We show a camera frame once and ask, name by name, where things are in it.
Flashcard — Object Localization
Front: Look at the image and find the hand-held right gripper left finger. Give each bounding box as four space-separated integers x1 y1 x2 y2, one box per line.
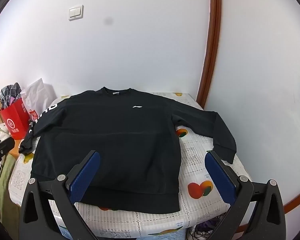
20 150 101 240

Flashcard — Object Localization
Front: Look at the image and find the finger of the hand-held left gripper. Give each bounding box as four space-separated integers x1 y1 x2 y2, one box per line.
0 137 15 158

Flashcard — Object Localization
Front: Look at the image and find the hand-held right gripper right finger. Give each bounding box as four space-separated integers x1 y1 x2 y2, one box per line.
205 150 287 240

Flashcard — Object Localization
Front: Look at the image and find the black sweatshirt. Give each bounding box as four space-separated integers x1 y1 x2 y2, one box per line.
19 87 238 214

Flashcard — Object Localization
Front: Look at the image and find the green cloth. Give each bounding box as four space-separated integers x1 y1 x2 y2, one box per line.
0 152 18 230

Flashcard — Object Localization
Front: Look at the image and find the white printed cloth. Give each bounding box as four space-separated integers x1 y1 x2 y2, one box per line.
0 122 12 153

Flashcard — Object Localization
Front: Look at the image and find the fruit print lace tablecloth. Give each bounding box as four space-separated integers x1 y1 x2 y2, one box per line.
9 92 253 240

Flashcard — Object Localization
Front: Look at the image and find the red paper bag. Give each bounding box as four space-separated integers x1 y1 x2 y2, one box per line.
0 97 32 140

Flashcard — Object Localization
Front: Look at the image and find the plaid cloth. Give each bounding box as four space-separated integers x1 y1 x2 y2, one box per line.
0 82 23 109

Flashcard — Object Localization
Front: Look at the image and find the white plastic bag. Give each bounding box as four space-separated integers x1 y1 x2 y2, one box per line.
21 78 57 115

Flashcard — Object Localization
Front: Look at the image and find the brown wooden baseboard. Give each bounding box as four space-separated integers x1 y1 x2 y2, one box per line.
282 185 300 215

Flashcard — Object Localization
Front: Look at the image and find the tangle of dark cables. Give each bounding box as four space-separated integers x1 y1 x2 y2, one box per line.
186 220 215 240

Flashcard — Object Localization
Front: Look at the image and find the brown wooden door frame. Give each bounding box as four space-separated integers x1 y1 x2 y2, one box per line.
195 0 222 110

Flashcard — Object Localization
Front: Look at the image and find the white wall light switch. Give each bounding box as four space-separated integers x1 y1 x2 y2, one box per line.
69 5 84 21

